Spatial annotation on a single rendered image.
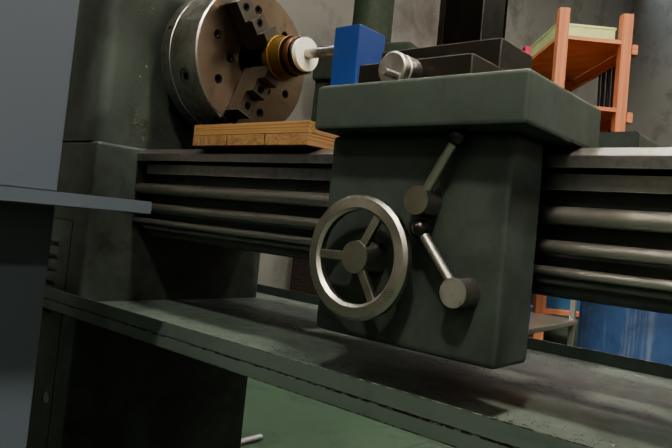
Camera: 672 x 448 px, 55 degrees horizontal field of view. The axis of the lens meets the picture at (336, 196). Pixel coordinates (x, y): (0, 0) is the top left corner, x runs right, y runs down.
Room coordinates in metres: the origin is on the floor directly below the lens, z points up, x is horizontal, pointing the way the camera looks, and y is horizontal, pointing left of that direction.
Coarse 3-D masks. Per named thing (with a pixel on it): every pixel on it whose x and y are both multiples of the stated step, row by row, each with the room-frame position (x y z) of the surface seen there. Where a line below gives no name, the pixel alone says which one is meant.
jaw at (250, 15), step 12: (228, 0) 1.33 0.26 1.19; (240, 0) 1.30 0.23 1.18; (228, 12) 1.33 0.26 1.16; (240, 12) 1.31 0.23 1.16; (252, 12) 1.33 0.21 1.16; (240, 24) 1.33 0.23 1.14; (252, 24) 1.31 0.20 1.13; (264, 24) 1.33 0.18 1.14; (240, 36) 1.35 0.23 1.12; (252, 36) 1.33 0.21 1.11; (264, 36) 1.31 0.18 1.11; (252, 48) 1.35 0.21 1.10
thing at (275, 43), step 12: (276, 36) 1.32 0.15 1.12; (288, 36) 1.31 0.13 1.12; (264, 48) 1.34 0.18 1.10; (276, 48) 1.30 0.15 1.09; (288, 48) 1.28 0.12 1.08; (264, 60) 1.34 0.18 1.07; (276, 60) 1.30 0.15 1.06; (288, 60) 1.28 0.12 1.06; (276, 72) 1.32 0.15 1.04; (288, 72) 1.32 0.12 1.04; (300, 72) 1.30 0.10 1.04
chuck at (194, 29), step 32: (256, 0) 1.39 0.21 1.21; (192, 32) 1.29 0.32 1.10; (224, 32) 1.33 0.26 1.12; (288, 32) 1.47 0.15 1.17; (192, 64) 1.29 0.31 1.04; (224, 64) 1.34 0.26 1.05; (256, 64) 1.46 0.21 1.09; (192, 96) 1.34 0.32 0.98; (224, 96) 1.34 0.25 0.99; (288, 96) 1.48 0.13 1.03
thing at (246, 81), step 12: (252, 72) 1.35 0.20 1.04; (264, 72) 1.32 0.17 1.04; (240, 84) 1.36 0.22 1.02; (252, 84) 1.33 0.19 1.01; (264, 84) 1.34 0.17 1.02; (276, 84) 1.34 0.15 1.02; (240, 96) 1.34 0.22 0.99; (252, 96) 1.35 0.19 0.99; (264, 96) 1.35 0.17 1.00; (228, 108) 1.34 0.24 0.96; (240, 108) 1.33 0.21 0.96; (252, 108) 1.35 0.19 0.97; (228, 120) 1.36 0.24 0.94
